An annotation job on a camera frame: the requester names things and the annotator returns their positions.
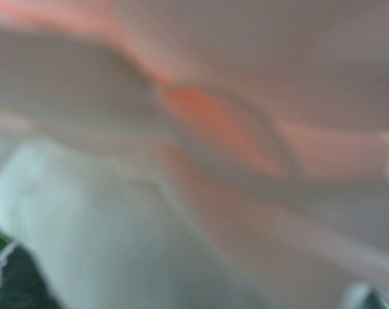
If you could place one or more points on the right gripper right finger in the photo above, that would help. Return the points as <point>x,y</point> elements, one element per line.
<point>362,296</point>

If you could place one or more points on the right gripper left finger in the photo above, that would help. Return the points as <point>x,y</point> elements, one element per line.
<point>21,284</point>

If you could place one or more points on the double pink rose stem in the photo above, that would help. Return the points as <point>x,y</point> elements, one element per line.
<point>197,154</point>

